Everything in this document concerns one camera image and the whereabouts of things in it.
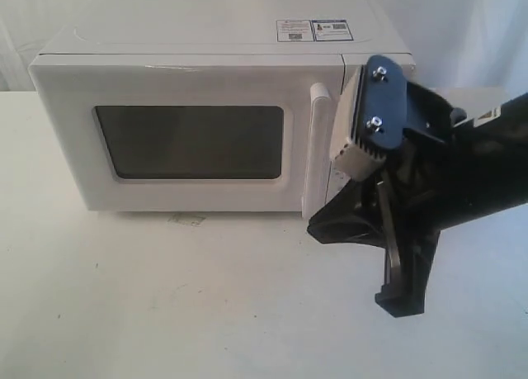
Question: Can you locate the white microwave oven body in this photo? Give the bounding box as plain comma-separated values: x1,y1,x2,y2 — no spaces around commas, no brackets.
32,5,416,204

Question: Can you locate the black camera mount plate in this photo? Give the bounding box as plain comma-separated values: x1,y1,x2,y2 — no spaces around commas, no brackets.
356,55,408,153

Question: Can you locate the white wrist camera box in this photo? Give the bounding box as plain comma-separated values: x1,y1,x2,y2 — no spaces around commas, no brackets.
329,67,386,182

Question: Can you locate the white microwave door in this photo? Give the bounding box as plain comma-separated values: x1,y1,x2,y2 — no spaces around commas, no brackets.
30,54,344,217

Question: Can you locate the clear tape patch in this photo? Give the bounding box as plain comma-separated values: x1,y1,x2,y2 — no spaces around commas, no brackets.
167,212,205,227

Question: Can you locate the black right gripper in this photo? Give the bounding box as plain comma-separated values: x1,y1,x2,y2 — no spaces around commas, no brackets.
307,82,507,316

